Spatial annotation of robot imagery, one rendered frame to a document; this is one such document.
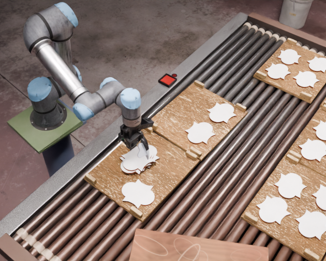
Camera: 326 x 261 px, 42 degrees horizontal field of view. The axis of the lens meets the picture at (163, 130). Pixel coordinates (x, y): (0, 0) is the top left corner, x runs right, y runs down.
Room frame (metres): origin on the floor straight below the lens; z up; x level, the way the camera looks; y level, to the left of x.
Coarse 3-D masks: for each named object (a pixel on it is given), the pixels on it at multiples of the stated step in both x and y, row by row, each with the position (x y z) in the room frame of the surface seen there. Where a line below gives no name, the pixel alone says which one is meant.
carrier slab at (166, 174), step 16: (160, 144) 1.30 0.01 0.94; (112, 160) 1.20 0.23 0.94; (160, 160) 1.21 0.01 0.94; (176, 160) 1.21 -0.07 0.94; (192, 160) 1.21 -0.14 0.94; (96, 176) 1.11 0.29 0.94; (112, 176) 1.11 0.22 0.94; (128, 176) 1.11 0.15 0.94; (144, 176) 1.11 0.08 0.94; (160, 176) 1.11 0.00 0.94; (176, 176) 1.12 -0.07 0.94; (112, 192) 1.02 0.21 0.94; (160, 192) 1.03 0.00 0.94; (128, 208) 0.94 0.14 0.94; (144, 208) 0.95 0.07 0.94
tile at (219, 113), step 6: (216, 108) 1.54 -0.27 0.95; (222, 108) 1.55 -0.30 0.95; (228, 108) 1.55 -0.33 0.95; (210, 114) 1.50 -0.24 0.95; (216, 114) 1.50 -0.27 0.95; (222, 114) 1.50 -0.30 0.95; (228, 114) 1.50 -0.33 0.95; (234, 114) 1.50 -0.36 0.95; (216, 120) 1.46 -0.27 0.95; (222, 120) 1.46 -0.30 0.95; (228, 120) 1.47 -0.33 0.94
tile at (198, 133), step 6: (192, 126) 1.41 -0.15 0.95; (198, 126) 1.41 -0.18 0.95; (204, 126) 1.42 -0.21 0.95; (210, 126) 1.42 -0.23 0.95; (186, 132) 1.38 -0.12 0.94; (192, 132) 1.38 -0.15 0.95; (198, 132) 1.38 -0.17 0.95; (204, 132) 1.38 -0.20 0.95; (210, 132) 1.38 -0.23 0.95; (192, 138) 1.34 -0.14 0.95; (198, 138) 1.34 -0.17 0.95; (204, 138) 1.34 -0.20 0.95
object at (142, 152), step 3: (138, 144) 1.14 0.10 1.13; (141, 144) 1.14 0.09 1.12; (138, 147) 1.13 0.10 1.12; (141, 147) 1.14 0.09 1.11; (144, 147) 1.14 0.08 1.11; (141, 150) 1.13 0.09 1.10; (144, 150) 1.13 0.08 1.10; (147, 150) 1.13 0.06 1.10; (138, 153) 1.11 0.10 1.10; (141, 153) 1.12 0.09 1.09; (144, 153) 1.12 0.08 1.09; (147, 153) 1.13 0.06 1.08; (138, 156) 1.10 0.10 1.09; (141, 156) 1.11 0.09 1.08; (147, 156) 1.12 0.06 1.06
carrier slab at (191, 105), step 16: (192, 96) 1.64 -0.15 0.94; (208, 96) 1.64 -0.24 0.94; (160, 112) 1.51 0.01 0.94; (176, 112) 1.52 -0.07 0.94; (192, 112) 1.52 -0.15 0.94; (208, 112) 1.52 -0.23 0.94; (240, 112) 1.53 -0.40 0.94; (160, 128) 1.40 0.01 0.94; (176, 128) 1.41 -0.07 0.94; (224, 128) 1.41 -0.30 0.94; (176, 144) 1.31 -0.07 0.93; (192, 144) 1.31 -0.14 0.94; (208, 144) 1.31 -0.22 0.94
